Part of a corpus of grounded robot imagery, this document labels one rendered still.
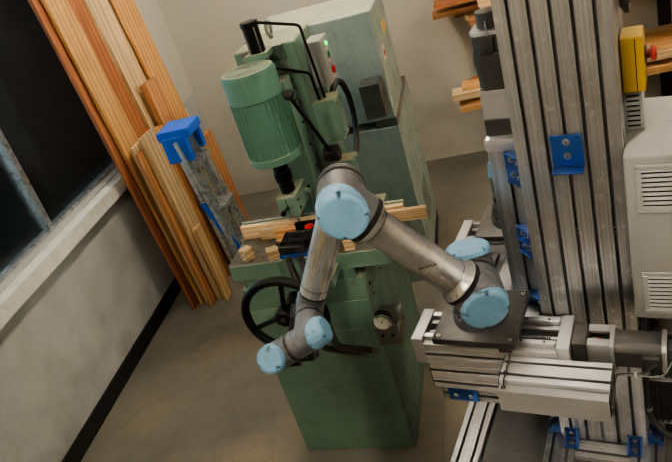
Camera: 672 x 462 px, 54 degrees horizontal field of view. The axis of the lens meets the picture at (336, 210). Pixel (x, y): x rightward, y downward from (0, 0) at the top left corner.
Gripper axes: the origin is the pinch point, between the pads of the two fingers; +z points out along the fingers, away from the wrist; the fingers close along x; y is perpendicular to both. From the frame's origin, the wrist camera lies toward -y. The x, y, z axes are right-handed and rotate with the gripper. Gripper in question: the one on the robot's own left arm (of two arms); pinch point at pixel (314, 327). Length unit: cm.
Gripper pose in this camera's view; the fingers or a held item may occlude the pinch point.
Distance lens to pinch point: 200.7
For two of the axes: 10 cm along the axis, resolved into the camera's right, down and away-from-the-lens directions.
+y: 1.3, 9.9, -0.3
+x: 9.4, -1.3, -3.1
